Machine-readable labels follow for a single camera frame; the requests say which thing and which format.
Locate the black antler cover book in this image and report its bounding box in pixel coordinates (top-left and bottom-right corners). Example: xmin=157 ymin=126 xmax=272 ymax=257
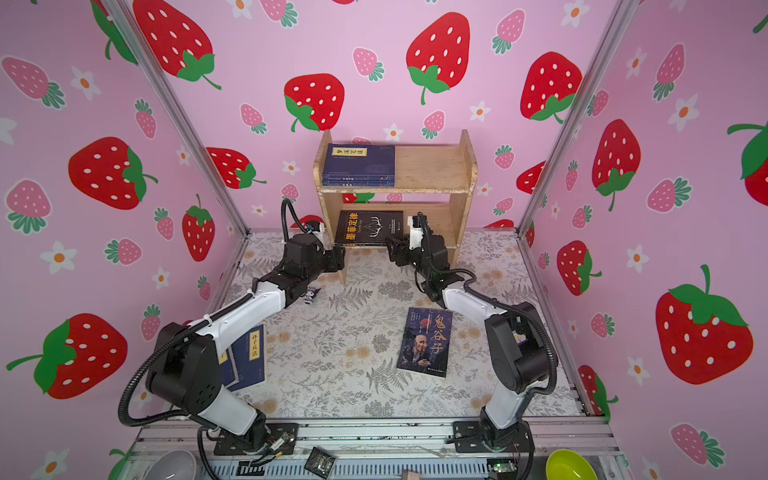
xmin=335 ymin=210 xmax=404 ymax=247

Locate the dark old man book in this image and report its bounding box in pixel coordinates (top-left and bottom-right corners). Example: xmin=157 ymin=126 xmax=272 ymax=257
xmin=396 ymin=307 xmax=453 ymax=378

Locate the navy book yellow label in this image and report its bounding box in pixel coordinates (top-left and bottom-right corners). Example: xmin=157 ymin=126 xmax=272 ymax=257
xmin=322 ymin=175 xmax=396 ymax=187

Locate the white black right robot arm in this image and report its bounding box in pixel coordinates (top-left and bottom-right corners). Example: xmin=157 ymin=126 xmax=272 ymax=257
xmin=386 ymin=230 xmax=559 ymax=451

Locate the navy book behind left arm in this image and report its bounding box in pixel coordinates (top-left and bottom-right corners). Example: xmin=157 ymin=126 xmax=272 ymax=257
xmin=226 ymin=325 xmax=266 ymax=391

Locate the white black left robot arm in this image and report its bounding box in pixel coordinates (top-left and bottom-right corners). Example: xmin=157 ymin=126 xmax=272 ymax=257
xmin=142 ymin=233 xmax=345 ymax=450

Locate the Kuromi toy figurine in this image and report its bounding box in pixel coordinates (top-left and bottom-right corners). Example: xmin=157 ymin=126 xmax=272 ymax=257
xmin=303 ymin=287 xmax=321 ymax=304

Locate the wooden two-tier shelf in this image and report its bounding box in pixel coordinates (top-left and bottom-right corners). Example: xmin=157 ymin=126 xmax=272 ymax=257
xmin=313 ymin=129 xmax=478 ymax=267

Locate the small black electronic module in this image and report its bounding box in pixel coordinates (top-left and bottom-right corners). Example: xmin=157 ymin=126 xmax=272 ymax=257
xmin=304 ymin=447 xmax=337 ymax=480

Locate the lime green bowl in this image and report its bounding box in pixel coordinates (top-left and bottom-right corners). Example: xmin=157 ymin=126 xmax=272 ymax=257
xmin=545 ymin=449 xmax=598 ymax=480

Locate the grey bowl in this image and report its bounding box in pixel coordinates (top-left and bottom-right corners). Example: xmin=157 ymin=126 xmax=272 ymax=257
xmin=143 ymin=450 xmax=199 ymax=480

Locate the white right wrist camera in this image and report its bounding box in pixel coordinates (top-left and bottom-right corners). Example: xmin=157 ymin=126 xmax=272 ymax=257
xmin=408 ymin=211 xmax=429 ymax=251

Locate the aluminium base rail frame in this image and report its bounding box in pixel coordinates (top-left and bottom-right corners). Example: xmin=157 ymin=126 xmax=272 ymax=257
xmin=119 ymin=417 xmax=632 ymax=479

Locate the right aluminium corner post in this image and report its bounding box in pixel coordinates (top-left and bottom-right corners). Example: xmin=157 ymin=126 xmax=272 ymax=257
xmin=517 ymin=0 xmax=640 ymax=239

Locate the aluminium corner post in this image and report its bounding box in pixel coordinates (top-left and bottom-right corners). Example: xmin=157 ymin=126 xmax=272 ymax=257
xmin=104 ymin=0 xmax=250 ymax=237
xmin=517 ymin=0 xmax=640 ymax=239

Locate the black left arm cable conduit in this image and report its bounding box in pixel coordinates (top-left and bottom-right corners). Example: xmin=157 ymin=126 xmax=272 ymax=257
xmin=117 ymin=197 xmax=328 ymax=428

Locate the left aluminium corner post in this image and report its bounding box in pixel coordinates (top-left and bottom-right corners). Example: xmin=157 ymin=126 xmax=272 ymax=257
xmin=104 ymin=0 xmax=250 ymax=237

